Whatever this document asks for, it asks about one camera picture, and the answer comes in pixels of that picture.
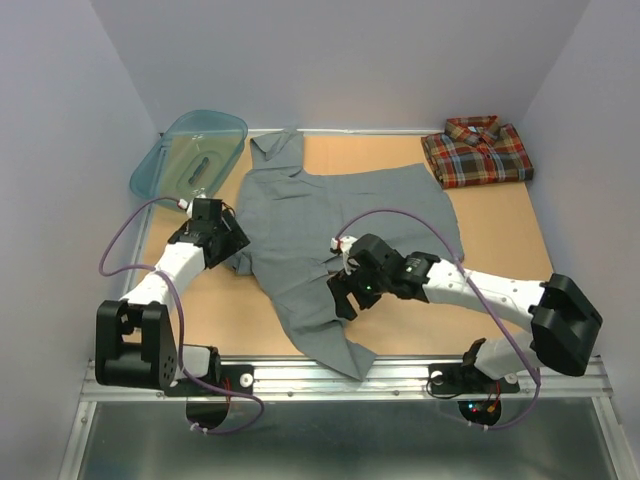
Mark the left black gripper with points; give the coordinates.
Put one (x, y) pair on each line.
(236, 239)

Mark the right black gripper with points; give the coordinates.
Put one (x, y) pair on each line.
(343, 283)

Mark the grey long sleeve shirt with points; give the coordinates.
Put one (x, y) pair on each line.
(290, 216)

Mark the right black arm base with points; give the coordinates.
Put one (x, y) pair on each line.
(450, 380)

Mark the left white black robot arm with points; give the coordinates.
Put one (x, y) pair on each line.
(135, 345)

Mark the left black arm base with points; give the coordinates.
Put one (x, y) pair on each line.
(233, 377)

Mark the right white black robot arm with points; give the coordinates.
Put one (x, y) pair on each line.
(559, 324)

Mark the teal transparent plastic bin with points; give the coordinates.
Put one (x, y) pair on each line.
(193, 156)

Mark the folded plaid flannel shirt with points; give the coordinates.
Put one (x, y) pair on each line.
(475, 151)

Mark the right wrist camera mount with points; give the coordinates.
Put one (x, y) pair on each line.
(342, 245)

